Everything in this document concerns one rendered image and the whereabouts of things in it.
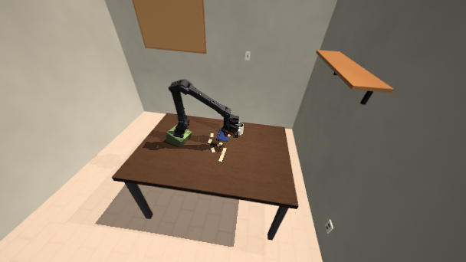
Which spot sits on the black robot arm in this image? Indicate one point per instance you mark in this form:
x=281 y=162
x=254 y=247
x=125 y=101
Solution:
x=181 y=85

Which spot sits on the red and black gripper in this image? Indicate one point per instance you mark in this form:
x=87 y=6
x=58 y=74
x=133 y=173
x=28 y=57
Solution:
x=224 y=130

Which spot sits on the white mug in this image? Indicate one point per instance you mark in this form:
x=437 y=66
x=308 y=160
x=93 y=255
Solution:
x=241 y=129

